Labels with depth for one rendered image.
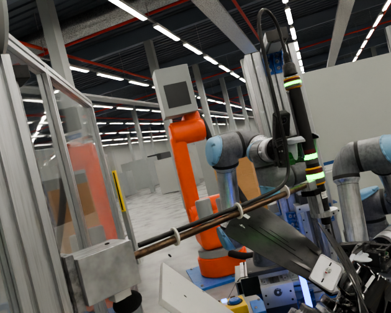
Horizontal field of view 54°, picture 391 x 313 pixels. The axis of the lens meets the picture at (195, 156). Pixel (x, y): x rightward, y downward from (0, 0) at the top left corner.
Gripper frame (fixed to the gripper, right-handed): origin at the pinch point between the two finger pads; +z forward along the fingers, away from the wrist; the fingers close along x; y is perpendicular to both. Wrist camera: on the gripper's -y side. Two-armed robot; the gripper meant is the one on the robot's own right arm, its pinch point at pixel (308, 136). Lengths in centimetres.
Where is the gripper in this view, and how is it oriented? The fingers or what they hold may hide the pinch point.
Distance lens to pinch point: 102.8
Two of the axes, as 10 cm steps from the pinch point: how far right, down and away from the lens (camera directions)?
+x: -9.4, 2.3, -2.5
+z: 2.5, -0.5, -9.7
